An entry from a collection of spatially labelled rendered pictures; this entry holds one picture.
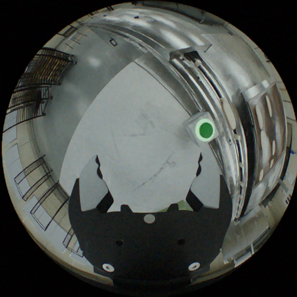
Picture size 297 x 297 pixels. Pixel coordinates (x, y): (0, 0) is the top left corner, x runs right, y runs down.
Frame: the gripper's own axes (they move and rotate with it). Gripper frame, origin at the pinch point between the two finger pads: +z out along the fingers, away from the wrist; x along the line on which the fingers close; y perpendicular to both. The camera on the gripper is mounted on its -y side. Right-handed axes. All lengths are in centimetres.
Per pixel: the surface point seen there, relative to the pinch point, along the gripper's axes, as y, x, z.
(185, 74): -14.4, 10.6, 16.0
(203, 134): 0.9, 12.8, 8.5
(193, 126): -0.4, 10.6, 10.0
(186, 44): -24.1, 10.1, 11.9
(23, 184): 112, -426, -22
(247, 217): 69, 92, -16
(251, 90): -17.8, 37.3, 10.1
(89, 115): -3.1, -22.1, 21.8
